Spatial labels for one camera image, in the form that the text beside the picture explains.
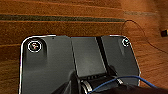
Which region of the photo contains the dark robot base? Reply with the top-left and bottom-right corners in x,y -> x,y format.
18,34 -> 142,94

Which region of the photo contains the small black floor box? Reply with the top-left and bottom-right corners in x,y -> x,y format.
160,29 -> 168,37

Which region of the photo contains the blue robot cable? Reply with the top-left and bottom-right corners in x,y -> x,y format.
88,74 -> 158,94

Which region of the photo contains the black floor cable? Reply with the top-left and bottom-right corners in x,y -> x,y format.
120,19 -> 168,55

